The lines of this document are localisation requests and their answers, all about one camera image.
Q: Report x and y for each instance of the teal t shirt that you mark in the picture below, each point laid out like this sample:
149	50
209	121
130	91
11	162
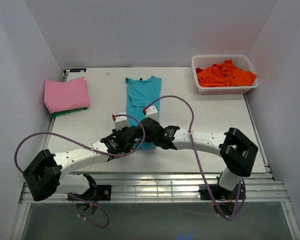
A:
140	93

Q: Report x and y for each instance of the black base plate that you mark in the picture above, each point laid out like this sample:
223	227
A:
207	192
103	192

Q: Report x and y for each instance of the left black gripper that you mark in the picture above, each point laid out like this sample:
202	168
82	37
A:
116	132

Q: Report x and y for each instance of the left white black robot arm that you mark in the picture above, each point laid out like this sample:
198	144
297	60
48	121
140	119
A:
51	173

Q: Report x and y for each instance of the folded pink t shirt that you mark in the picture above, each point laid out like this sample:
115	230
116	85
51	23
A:
65	96

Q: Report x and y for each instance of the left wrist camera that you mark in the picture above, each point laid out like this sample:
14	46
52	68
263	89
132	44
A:
120	122

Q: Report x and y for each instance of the white plastic basket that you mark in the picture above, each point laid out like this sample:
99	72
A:
205	61

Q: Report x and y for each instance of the blue label sticker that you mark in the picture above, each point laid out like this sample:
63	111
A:
77	70

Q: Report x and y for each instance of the aluminium rail frame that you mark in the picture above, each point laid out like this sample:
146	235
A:
131	188

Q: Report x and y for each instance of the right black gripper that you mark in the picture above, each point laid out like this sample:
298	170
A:
155	122

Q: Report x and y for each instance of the orange t shirt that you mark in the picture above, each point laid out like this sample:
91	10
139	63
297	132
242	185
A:
224	74

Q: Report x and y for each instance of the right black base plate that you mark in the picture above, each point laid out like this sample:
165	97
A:
207	192

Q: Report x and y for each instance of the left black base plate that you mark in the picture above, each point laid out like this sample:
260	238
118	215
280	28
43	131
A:
103	192

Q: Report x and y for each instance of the folded green t shirt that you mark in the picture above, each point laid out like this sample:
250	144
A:
64	112

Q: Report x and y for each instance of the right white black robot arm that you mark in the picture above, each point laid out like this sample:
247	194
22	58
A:
236	149

